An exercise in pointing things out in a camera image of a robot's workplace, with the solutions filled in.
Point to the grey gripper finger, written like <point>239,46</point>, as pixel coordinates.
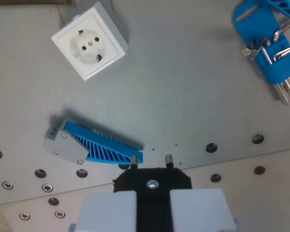
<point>108,212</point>
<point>198,210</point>

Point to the black power plug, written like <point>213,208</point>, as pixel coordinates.
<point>157,175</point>

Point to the silver socket head screw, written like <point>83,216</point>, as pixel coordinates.
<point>24,215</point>
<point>7,185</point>
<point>60,213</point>
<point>46,187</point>

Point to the large steel hex key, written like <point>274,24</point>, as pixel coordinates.
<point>284,94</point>

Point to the small steel hex key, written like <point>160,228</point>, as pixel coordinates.
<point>248,52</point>

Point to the medium steel hex key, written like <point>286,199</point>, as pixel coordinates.
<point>283,53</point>

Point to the blue hex key holder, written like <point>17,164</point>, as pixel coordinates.
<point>255,21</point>

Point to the long steel hex key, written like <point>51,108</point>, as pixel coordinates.
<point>284,29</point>

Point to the blue ribbed plastic finger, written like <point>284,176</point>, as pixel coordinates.
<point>281,6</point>

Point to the blue ribbed finger grey mount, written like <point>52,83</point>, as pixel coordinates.
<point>67,146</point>

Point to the white wall socket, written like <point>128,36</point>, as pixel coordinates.
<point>87,46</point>

